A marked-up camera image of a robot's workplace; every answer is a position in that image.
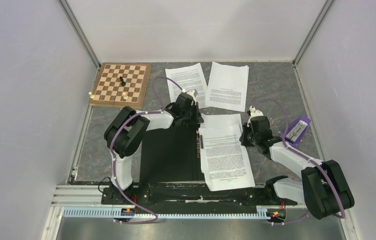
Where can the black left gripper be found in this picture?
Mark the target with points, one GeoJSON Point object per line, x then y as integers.
{"type": "Point", "coordinates": [197, 119]}

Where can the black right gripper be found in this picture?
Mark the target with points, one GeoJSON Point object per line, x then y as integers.
{"type": "Point", "coordinates": [243, 139]}

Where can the printed paper sheet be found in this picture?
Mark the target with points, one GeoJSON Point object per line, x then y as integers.
{"type": "Point", "coordinates": [227, 87]}
{"type": "Point", "coordinates": [224, 161]}
{"type": "Point", "coordinates": [190, 78]}

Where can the blue folder with black inside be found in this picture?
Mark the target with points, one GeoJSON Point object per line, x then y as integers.
{"type": "Point", "coordinates": [171, 155]}

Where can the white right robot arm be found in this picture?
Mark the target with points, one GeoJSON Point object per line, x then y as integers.
{"type": "Point", "coordinates": [322, 187]}

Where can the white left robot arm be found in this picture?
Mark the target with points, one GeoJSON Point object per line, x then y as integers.
{"type": "Point", "coordinates": [125, 134]}

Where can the purple metronome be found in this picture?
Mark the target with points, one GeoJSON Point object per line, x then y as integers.
{"type": "Point", "coordinates": [294, 131]}

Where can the white chess pawn right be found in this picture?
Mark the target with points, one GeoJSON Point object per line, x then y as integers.
{"type": "Point", "coordinates": [124, 95]}

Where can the white chess pawn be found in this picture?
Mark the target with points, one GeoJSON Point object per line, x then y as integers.
{"type": "Point", "coordinates": [124, 95]}
{"type": "Point", "coordinates": [91, 95]}

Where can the black chess pawn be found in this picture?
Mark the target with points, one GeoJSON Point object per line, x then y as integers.
{"type": "Point", "coordinates": [122, 81]}

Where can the wooden chessboard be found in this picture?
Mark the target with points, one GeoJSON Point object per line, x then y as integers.
{"type": "Point", "coordinates": [107, 88]}

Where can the white chess pawn left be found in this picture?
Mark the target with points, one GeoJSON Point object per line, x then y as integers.
{"type": "Point", "coordinates": [91, 95]}

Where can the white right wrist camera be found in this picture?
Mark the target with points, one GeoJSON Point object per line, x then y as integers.
{"type": "Point", "coordinates": [253, 112]}

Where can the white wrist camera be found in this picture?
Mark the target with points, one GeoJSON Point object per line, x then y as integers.
{"type": "Point", "coordinates": [253, 112]}
{"type": "Point", "coordinates": [192, 93]}

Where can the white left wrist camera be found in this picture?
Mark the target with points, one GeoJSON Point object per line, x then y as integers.
{"type": "Point", "coordinates": [192, 93]}

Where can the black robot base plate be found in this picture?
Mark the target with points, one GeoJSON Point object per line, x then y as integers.
{"type": "Point", "coordinates": [190, 198]}

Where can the aluminium frame rail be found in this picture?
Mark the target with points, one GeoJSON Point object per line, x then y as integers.
{"type": "Point", "coordinates": [68, 195]}

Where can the light blue cable duct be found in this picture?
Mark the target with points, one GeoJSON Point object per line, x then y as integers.
{"type": "Point", "coordinates": [122, 213]}

